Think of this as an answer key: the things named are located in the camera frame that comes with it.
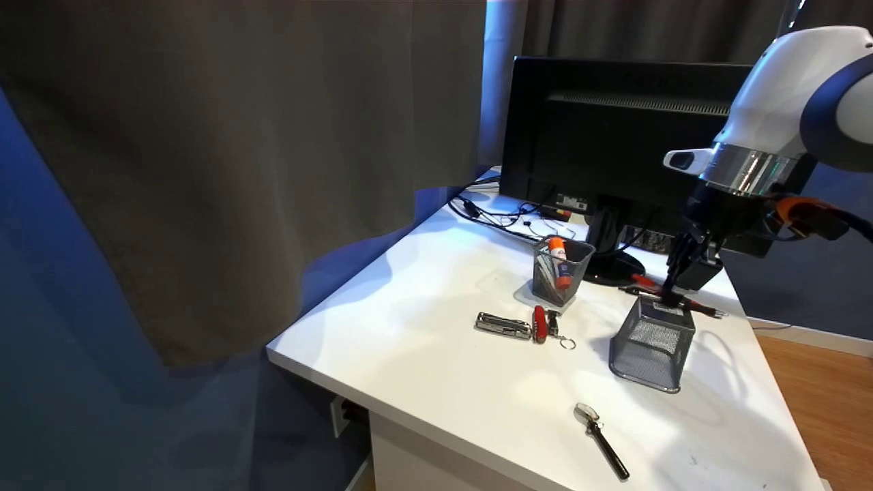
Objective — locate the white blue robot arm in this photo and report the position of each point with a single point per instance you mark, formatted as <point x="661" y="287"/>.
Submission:
<point x="808" y="95"/>

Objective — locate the black monitor stand base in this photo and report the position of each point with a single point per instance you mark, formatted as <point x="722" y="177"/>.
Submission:
<point x="611" y="267"/>

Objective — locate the red pocket knife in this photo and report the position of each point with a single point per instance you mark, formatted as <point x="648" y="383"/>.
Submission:
<point x="543" y="323"/>

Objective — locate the red pen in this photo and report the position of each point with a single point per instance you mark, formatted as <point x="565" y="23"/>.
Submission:
<point x="651" y="287"/>

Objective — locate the grey curtain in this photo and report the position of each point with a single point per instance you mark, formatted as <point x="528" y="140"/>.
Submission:
<point x="214" y="147"/>

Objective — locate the grey mesh bin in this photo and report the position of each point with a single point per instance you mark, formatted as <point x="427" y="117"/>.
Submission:
<point x="654" y="343"/>

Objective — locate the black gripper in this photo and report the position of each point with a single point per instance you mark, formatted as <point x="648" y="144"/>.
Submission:
<point x="729" y="220"/>

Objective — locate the mesh pen cup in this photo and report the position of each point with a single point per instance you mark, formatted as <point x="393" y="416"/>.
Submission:
<point x="577" y="266"/>

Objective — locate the black computer monitor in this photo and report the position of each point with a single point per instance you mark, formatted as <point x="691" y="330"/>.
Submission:
<point x="591" y="135"/>

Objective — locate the black handled magnifier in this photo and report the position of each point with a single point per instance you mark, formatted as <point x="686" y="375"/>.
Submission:
<point x="591" y="420"/>

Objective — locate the orange capped glue stick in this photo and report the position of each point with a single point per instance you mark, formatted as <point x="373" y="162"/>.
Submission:
<point x="557" y="259"/>

